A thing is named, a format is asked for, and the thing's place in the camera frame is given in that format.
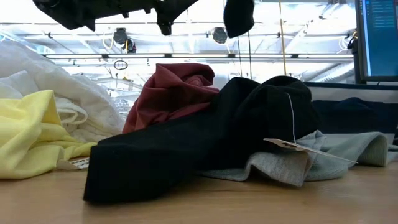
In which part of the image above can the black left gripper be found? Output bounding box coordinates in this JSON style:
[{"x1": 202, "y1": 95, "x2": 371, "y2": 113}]
[{"x1": 124, "y1": 0, "x2": 200, "y2": 36}]

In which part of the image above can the maroon cloth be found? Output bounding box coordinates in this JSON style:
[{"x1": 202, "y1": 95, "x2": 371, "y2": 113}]
[{"x1": 121, "y1": 63, "x2": 220, "y2": 135}]

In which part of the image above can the white cloth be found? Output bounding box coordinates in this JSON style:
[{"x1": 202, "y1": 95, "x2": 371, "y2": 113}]
[{"x1": 0, "y1": 40, "x2": 126, "y2": 144}]

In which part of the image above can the large black garment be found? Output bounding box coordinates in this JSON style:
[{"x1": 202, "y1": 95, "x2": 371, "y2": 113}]
[{"x1": 82, "y1": 75, "x2": 322, "y2": 203}]

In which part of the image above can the yellow cloth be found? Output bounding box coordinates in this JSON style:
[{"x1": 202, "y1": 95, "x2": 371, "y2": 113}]
[{"x1": 0, "y1": 90, "x2": 98, "y2": 180}]

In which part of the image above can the light grey towel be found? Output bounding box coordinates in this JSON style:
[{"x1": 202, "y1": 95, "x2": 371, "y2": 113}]
[{"x1": 197, "y1": 129, "x2": 327, "y2": 188}]

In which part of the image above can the sage ribbed cloth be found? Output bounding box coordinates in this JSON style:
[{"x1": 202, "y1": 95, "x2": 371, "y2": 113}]
[{"x1": 306, "y1": 131, "x2": 390, "y2": 182}]

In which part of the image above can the blue cloth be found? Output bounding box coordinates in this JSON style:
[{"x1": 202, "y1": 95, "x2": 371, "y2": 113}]
[{"x1": 387, "y1": 143, "x2": 398, "y2": 163}]

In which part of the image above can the black round fixture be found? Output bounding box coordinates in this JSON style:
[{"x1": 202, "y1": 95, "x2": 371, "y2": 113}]
[
  {"x1": 112, "y1": 27, "x2": 129, "y2": 45},
  {"x1": 212, "y1": 26, "x2": 229, "y2": 45}
]

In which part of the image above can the dark horizontal beam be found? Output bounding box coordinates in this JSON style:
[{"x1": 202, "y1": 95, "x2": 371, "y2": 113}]
[{"x1": 42, "y1": 53, "x2": 355, "y2": 60}]

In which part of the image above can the clear plastic bin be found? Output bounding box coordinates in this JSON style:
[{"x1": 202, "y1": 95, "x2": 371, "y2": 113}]
[{"x1": 0, "y1": 29, "x2": 57, "y2": 55}]

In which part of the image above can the white paper tag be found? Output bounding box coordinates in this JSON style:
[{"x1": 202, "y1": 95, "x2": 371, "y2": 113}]
[
  {"x1": 57, "y1": 156, "x2": 90, "y2": 172},
  {"x1": 263, "y1": 138, "x2": 359, "y2": 165}
]

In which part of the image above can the computer monitor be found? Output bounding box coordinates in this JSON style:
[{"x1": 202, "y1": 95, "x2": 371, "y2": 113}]
[{"x1": 354, "y1": 0, "x2": 398, "y2": 84}]

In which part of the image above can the navy white fabric bin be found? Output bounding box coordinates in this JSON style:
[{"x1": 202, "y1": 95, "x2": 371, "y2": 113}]
[{"x1": 303, "y1": 81, "x2": 398, "y2": 146}]

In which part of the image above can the black cable ring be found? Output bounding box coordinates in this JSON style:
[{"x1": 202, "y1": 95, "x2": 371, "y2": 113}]
[{"x1": 113, "y1": 59, "x2": 129, "y2": 71}]

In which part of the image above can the black hanging cable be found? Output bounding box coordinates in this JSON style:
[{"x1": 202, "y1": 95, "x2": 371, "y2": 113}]
[
  {"x1": 236, "y1": 36, "x2": 243, "y2": 78},
  {"x1": 248, "y1": 30, "x2": 252, "y2": 80}
]

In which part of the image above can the yellow cable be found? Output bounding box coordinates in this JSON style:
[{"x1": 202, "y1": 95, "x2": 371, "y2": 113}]
[{"x1": 277, "y1": 0, "x2": 288, "y2": 77}]

